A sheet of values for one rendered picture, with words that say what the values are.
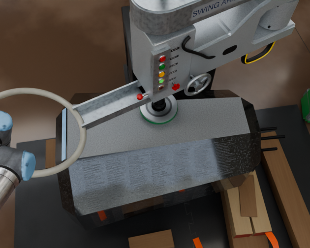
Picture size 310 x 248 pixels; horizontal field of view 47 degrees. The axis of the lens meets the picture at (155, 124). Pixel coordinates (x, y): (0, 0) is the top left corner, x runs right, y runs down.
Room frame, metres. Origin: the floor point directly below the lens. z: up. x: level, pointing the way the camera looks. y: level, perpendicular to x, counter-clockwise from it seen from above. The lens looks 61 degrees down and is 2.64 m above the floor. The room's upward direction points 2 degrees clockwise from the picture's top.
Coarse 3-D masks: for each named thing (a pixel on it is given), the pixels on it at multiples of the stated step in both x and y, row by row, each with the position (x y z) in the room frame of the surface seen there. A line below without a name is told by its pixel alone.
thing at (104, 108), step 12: (132, 84) 1.04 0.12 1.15; (108, 96) 0.97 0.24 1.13; (120, 96) 0.99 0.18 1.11; (132, 96) 0.99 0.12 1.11; (144, 96) 1.00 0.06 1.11; (72, 108) 0.88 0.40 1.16; (84, 108) 0.91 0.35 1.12; (96, 108) 0.92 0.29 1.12; (108, 108) 0.92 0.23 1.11; (120, 108) 0.89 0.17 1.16; (132, 108) 0.92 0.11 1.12; (84, 120) 0.84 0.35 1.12; (96, 120) 0.82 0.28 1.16; (108, 120) 0.85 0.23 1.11
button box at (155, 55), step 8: (168, 48) 0.94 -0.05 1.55; (152, 56) 0.91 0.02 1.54; (160, 56) 0.92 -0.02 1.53; (168, 56) 0.94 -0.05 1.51; (152, 64) 0.91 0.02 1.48; (168, 64) 0.94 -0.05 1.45; (152, 72) 0.91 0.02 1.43; (168, 72) 0.94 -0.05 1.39; (152, 80) 0.91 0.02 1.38; (152, 88) 0.91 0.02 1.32
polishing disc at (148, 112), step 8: (168, 96) 1.13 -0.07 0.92; (144, 104) 1.07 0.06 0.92; (168, 104) 1.07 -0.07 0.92; (176, 104) 1.08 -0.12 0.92; (144, 112) 1.02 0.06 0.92; (152, 112) 1.02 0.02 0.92; (160, 112) 1.02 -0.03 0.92; (168, 112) 1.02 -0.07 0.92; (152, 120) 0.97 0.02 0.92; (160, 120) 0.97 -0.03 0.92; (168, 120) 0.98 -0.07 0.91
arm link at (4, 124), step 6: (0, 114) 0.61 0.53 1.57; (6, 114) 0.61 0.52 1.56; (0, 120) 0.58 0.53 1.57; (6, 120) 0.59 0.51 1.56; (0, 126) 0.56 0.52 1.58; (6, 126) 0.56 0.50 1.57; (0, 132) 0.54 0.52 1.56; (6, 132) 0.55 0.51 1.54; (0, 138) 0.53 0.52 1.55; (6, 138) 0.54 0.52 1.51; (6, 144) 0.54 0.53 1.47
